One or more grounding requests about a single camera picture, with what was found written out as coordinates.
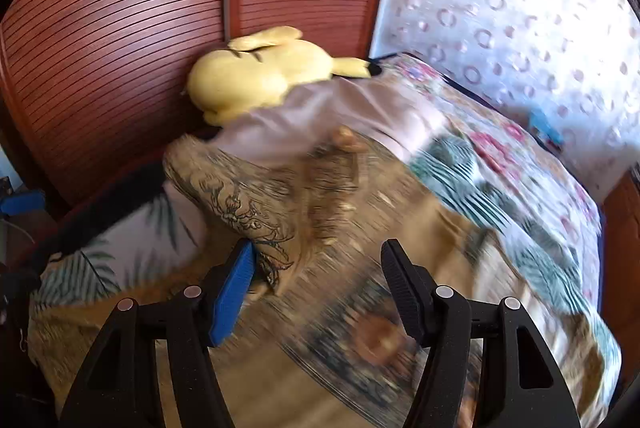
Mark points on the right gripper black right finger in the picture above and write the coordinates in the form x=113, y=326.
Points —
x=520, y=383

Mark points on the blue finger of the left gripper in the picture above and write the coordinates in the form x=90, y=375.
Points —
x=21, y=203

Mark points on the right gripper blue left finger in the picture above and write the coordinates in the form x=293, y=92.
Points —
x=117, y=385

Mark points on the golden patterned shirt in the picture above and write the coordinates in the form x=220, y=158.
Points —
x=325, y=282

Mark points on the palm leaf bed sheet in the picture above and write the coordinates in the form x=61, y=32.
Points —
x=475, y=207

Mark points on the floral blanket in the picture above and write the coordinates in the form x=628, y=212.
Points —
x=510, y=159

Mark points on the wooden louvered wardrobe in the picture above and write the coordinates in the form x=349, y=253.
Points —
x=92, y=91

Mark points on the yellow plush toy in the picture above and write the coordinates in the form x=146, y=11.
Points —
x=259, y=70

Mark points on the blue item at bed head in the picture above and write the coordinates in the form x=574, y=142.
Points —
x=539, y=127

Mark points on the folded pink beige garment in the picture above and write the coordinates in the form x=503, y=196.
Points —
x=391, y=112

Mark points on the circle patterned sheer curtain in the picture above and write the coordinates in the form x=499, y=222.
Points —
x=575, y=61

